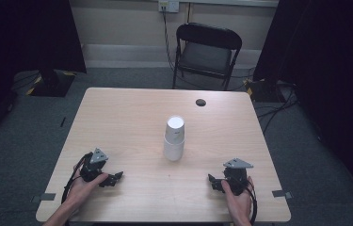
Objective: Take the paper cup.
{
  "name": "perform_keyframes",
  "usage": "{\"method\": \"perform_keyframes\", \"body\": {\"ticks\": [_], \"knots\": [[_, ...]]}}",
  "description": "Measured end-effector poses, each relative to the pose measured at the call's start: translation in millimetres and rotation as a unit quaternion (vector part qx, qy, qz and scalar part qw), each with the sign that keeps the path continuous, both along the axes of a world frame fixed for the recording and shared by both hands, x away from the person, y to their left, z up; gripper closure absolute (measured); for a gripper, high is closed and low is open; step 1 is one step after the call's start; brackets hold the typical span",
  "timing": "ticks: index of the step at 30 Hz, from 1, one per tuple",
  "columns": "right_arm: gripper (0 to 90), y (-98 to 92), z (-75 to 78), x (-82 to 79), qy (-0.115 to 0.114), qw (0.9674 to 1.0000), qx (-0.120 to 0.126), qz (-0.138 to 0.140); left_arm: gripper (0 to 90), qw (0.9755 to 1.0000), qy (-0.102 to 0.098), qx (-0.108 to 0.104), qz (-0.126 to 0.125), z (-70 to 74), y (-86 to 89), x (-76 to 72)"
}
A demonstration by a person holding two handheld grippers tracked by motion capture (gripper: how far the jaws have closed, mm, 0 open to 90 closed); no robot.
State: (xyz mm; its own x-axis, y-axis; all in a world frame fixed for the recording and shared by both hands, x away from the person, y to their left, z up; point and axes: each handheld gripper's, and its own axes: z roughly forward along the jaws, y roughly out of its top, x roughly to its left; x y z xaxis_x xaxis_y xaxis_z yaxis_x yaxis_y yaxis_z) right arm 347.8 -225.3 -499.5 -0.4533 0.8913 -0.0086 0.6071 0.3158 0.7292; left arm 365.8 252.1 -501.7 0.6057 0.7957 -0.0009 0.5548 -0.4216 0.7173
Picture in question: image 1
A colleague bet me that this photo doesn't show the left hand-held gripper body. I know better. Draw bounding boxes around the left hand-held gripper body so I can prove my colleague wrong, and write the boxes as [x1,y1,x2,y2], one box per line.
[79,147,109,183]

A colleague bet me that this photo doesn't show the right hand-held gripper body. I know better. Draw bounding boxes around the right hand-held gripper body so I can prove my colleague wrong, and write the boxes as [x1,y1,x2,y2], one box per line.
[222,157,255,196]

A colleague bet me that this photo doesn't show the person's left hand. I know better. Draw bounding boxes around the person's left hand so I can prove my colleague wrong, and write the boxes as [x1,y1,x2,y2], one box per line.
[67,170,110,207]

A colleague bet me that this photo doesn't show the person's right hand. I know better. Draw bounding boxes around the person's right hand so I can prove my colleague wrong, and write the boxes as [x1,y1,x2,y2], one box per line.
[221,175,255,218]

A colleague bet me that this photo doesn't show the grey tape strip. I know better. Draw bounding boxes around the grey tape strip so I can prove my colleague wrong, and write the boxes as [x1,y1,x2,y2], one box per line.
[30,192,57,203]
[271,189,294,201]

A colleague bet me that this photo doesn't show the black folding chair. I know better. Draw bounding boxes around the black folding chair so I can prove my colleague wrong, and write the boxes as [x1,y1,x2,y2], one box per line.
[171,22,244,92]

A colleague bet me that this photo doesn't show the black curtain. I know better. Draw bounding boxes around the black curtain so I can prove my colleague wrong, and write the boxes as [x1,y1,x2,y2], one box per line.
[252,0,353,209]
[0,0,88,149]

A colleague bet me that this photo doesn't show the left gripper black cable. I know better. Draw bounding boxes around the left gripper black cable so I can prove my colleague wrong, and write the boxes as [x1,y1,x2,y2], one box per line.
[60,153,87,205]

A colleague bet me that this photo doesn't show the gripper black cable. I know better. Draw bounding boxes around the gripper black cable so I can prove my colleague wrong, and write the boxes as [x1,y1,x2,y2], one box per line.
[244,180,259,226]
[60,153,87,205]

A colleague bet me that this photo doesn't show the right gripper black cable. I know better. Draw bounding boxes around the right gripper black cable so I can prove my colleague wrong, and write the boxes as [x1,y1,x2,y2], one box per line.
[244,180,259,226]

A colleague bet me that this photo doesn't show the black floor cables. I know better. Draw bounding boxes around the black floor cables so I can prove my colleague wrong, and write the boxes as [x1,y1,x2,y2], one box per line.
[254,80,301,134]

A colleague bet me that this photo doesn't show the black stand base plate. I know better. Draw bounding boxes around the black stand base plate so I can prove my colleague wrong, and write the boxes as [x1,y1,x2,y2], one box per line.
[24,69,77,98]
[244,78,287,104]

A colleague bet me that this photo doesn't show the black wall socket cable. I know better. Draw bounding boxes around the black wall socket cable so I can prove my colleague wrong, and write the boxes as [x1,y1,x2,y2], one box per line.
[162,6,177,72]

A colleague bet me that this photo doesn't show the white wall socket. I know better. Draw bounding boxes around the white wall socket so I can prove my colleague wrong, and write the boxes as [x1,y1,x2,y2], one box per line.
[158,0,181,14]

